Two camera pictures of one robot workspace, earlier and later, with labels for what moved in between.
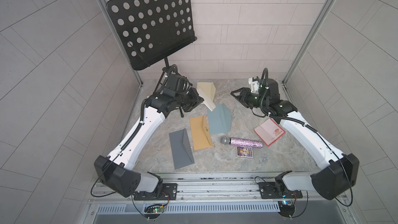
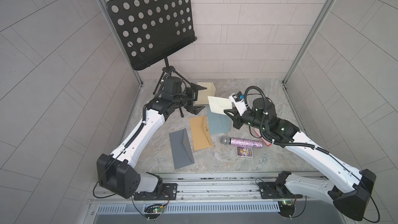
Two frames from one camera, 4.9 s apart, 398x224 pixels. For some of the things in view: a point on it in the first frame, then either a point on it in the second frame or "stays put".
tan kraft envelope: (201, 135) stays put
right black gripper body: (251, 99) -> (248, 118)
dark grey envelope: (181, 149) stays put
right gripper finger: (238, 98) -> (231, 110)
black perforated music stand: (154, 24) stays put
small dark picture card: (244, 151) stays put
